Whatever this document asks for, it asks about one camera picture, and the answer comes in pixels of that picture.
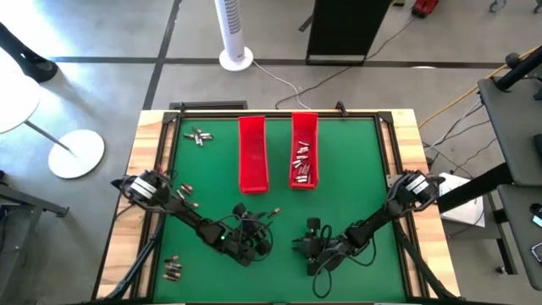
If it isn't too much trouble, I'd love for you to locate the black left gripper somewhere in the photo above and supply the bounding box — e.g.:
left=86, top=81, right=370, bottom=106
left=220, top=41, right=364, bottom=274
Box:
left=232, top=202, right=272, bottom=258

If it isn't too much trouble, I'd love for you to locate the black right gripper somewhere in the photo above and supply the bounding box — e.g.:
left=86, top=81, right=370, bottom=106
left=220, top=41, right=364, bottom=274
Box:
left=291, top=217, right=342, bottom=276

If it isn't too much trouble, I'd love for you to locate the red plastic bin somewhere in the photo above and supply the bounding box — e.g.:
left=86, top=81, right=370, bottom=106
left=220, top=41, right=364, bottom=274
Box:
left=237, top=115, right=270, bottom=195
left=289, top=112, right=319, bottom=191

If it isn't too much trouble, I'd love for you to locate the green table mat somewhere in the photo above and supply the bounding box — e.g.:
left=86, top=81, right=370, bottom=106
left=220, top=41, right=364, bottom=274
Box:
left=152, top=117, right=408, bottom=302

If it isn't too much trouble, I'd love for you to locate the black floor plate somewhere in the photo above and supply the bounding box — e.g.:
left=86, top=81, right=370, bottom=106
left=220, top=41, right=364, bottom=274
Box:
left=169, top=100, right=249, bottom=112

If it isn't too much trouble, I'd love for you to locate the white box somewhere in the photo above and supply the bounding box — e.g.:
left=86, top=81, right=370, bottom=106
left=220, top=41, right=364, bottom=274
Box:
left=439, top=171, right=487, bottom=229

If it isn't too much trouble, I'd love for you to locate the black support bar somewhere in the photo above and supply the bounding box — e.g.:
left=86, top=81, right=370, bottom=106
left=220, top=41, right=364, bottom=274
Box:
left=435, top=163, right=516, bottom=214

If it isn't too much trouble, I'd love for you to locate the white tower fan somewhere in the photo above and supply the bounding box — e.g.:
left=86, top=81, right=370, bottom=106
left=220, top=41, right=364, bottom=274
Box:
left=213, top=0, right=255, bottom=72

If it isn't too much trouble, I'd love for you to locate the black standing panel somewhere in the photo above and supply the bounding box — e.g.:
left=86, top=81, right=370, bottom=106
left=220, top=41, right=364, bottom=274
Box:
left=305, top=0, right=393, bottom=67

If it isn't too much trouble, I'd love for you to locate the grey side table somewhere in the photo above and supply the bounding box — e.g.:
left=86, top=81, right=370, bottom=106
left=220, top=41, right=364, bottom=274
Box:
left=477, top=75, right=542, bottom=187
left=497, top=186, right=542, bottom=293

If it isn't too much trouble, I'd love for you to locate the grey metal stand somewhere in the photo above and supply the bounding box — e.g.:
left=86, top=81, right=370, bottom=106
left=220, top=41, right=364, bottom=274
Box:
left=0, top=169, right=69, bottom=305

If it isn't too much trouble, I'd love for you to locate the red floor device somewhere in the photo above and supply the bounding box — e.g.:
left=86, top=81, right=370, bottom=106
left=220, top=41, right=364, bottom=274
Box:
left=411, top=0, right=440, bottom=19

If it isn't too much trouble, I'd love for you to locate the black stand leg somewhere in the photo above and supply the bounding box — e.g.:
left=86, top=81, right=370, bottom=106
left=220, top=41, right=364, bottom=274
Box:
left=0, top=21, right=59, bottom=84

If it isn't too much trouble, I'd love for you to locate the black pole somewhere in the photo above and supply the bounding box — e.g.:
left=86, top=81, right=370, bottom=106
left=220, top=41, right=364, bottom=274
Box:
left=495, top=45, right=542, bottom=92

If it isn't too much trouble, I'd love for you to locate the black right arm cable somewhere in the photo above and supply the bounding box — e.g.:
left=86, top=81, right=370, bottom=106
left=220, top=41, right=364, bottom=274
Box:
left=312, top=224, right=379, bottom=300

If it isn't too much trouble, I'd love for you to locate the black table frame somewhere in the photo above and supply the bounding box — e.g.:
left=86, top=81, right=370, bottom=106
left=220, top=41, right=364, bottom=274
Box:
left=131, top=108, right=426, bottom=304

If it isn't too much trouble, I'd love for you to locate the black cable bundle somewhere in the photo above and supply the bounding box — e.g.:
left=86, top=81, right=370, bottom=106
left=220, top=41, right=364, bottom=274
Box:
left=103, top=211, right=166, bottom=302
left=395, top=228, right=461, bottom=302

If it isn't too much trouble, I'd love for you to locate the white power cable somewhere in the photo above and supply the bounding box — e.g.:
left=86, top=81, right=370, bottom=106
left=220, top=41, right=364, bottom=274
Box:
left=252, top=60, right=312, bottom=110

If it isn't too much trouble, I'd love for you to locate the black floor cable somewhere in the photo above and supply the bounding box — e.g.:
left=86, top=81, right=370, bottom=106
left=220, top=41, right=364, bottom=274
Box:
left=274, top=16, right=418, bottom=110

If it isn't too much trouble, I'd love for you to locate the white round pedestal table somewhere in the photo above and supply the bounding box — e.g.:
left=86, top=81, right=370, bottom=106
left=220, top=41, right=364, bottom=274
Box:
left=0, top=42, right=106, bottom=179

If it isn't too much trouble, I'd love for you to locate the yellow cable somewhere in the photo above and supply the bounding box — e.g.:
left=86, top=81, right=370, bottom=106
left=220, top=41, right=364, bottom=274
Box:
left=418, top=46, right=541, bottom=128

